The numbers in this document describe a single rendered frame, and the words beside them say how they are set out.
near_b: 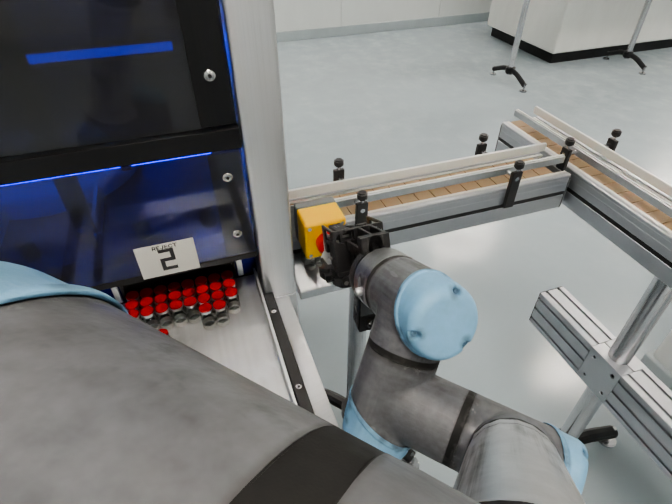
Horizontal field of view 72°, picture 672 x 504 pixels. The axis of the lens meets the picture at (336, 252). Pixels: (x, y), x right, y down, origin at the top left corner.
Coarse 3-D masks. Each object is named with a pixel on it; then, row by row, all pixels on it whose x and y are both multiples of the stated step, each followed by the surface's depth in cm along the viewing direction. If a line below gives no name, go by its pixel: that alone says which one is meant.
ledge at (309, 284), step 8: (296, 256) 91; (296, 264) 90; (296, 272) 88; (304, 272) 88; (312, 272) 88; (296, 280) 86; (304, 280) 86; (312, 280) 86; (320, 280) 86; (296, 288) 87; (304, 288) 85; (312, 288) 85; (320, 288) 85; (328, 288) 86; (336, 288) 86; (344, 288) 87; (304, 296) 85; (312, 296) 85
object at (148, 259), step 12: (180, 240) 68; (192, 240) 69; (144, 252) 67; (156, 252) 68; (168, 252) 69; (180, 252) 69; (192, 252) 70; (144, 264) 69; (156, 264) 69; (168, 264) 70; (180, 264) 71; (192, 264) 72; (144, 276) 70; (156, 276) 71
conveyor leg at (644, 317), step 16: (656, 288) 97; (640, 304) 102; (656, 304) 98; (640, 320) 102; (656, 320) 101; (624, 336) 107; (640, 336) 105; (608, 352) 114; (624, 352) 109; (592, 400) 122; (576, 416) 129; (592, 416) 127; (576, 432) 132
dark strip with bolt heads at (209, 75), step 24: (192, 0) 50; (216, 0) 51; (192, 24) 52; (216, 24) 53; (192, 48) 53; (216, 48) 54; (192, 72) 55; (216, 72) 56; (216, 96) 58; (216, 120) 60
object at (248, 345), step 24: (240, 288) 84; (240, 312) 80; (264, 312) 79; (192, 336) 76; (216, 336) 76; (240, 336) 76; (264, 336) 76; (216, 360) 72; (240, 360) 72; (264, 360) 72; (264, 384) 69; (288, 384) 65
